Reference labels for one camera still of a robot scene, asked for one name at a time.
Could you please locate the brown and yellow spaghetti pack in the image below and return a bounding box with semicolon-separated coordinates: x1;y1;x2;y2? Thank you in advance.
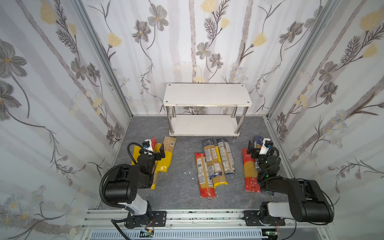
156;137;177;173

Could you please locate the clear spaghetti bag blue end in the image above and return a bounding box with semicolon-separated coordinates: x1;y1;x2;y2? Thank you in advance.
216;138;236;175

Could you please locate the dark blue clear spaghetti bag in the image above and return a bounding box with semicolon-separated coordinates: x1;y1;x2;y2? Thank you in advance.
203;139;223;180

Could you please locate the red spaghetti bag with label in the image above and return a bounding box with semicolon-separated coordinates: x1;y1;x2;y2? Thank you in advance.
195;153;216;198

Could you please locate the yellow-end spaghetti bag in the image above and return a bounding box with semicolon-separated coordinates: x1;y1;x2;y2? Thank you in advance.
213;146;228;189

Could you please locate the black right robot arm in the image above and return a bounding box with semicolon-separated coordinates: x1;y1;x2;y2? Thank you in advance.
242;147;335;226

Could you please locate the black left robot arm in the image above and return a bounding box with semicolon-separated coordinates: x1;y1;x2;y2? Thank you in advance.
99;142;167;237

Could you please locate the dark blue Barilla pasta box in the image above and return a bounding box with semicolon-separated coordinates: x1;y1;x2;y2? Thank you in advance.
254;135;264;149

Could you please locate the white two-tier shelf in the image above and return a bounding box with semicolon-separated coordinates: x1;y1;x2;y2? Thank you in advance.
164;83;252;137

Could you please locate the yellow Pastatime spaghetti bag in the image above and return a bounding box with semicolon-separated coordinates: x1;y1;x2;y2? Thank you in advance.
151;143;162;190

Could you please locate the red clear spaghetti bag left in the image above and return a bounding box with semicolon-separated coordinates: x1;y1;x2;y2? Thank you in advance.
151;137;157;152

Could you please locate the yellow spaghetti bag far left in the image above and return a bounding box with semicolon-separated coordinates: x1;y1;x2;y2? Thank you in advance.
132;146;142;165

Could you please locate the red spaghetti bag right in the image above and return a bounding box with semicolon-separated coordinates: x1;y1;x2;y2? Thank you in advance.
242;148;261;193

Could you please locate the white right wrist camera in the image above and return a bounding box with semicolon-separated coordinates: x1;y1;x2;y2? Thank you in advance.
260;138;274;155

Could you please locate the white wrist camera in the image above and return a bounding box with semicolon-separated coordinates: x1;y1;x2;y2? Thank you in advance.
143;140;153;155
260;138;274;155

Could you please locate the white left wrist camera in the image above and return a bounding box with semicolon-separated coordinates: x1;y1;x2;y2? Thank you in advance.
143;140;153;155

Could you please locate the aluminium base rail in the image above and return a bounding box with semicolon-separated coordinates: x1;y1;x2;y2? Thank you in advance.
80;209;331;232

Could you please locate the white slotted cable duct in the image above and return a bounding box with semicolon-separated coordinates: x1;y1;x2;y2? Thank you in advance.
90;229;268;240

